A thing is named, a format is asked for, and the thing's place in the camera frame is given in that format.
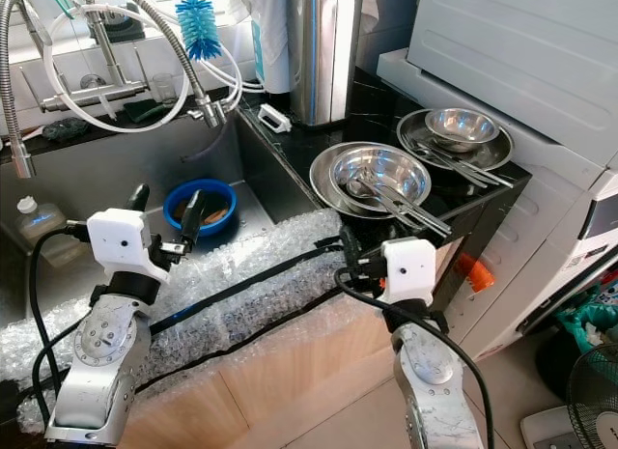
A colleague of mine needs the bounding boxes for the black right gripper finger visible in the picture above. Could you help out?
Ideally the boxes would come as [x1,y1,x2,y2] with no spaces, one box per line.
[335,224,362,272]

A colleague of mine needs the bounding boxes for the steel spoon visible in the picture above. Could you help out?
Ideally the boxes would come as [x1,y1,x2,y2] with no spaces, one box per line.
[430,134,519,185]
[362,170,451,237]
[414,139,509,188]

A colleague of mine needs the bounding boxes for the large deep steel bowl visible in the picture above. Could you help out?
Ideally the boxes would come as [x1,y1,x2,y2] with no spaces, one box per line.
[329,144,433,212]

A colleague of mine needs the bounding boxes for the brown food scraps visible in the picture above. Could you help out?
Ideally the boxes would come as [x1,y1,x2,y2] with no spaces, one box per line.
[178,199,232,227]

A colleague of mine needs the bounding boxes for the blue bowl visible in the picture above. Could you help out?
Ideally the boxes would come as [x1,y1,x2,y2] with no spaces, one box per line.
[163,178,239,240]

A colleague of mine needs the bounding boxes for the steel fork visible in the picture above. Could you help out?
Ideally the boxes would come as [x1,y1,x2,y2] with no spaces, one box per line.
[348,178,436,234]

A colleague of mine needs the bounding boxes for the steel sink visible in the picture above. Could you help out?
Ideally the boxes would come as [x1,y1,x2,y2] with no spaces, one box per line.
[0,105,336,375]

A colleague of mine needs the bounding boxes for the dark green sponge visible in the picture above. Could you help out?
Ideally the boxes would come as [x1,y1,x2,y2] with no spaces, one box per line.
[120,98,166,126]

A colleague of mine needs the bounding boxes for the bubble wrap sheet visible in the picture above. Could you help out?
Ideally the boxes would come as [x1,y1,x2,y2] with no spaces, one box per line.
[0,209,379,436]

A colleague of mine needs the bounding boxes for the clear plastic bottle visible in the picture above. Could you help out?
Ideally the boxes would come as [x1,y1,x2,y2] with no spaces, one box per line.
[15,195,74,267]

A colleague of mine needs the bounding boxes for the black scrubber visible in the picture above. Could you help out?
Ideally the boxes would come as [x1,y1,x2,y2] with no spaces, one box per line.
[41,118,91,145]

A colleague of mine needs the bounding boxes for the orange plastic knob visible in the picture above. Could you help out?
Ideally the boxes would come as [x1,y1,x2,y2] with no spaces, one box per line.
[453,253,494,295]

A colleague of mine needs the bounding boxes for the small glass cup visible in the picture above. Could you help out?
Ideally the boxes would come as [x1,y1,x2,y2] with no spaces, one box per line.
[149,71,178,106]

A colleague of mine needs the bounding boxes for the steel faucet mixer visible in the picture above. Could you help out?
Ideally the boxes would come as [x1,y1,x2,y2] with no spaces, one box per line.
[42,9,166,118]

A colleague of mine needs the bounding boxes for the small white clip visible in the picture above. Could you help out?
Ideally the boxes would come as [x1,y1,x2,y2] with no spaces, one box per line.
[255,102,294,135]

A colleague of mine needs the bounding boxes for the wooden cabinet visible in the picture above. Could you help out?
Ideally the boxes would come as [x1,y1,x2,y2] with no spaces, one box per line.
[143,293,442,449]

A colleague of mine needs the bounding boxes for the small steel bowl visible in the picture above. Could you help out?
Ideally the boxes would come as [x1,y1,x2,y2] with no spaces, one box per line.
[425,106,501,154]

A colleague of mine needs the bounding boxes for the blue bottle brush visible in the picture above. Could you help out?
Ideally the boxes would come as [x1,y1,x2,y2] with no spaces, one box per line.
[175,0,224,63]

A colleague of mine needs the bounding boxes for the tall steel canister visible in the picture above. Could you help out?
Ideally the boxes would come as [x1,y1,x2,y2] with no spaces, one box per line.
[286,0,364,129]

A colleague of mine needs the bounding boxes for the white appliance with teal label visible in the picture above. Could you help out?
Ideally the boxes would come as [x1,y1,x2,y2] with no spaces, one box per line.
[236,0,296,94]

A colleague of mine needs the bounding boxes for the teal bag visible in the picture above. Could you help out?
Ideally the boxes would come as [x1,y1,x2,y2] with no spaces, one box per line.
[554,284,618,354]

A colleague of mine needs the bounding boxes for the white washing machine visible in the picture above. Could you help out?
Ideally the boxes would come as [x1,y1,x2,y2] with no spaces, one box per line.
[376,0,618,360]

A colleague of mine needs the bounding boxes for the black fan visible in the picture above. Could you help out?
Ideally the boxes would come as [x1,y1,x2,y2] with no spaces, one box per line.
[564,344,618,449]

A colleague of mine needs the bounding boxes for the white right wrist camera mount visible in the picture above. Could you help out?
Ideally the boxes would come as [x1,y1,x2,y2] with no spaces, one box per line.
[379,237,437,305]

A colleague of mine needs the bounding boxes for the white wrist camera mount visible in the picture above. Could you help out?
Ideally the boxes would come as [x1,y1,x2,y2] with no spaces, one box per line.
[86,208,167,284]
[379,237,437,305]

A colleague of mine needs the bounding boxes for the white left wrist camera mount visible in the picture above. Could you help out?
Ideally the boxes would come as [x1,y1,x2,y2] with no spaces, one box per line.
[86,208,167,284]

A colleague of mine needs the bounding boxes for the white plastic hose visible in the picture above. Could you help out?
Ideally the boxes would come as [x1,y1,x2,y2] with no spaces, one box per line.
[42,2,264,135]

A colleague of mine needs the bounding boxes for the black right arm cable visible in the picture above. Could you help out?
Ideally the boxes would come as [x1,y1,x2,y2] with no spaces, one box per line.
[332,264,495,449]

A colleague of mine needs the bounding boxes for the steel gooseneck spray hose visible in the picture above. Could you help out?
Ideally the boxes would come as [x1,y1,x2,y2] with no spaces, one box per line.
[84,0,225,130]

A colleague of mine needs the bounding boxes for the steel flexible hose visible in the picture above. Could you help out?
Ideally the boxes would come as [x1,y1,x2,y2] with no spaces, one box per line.
[2,0,50,181]

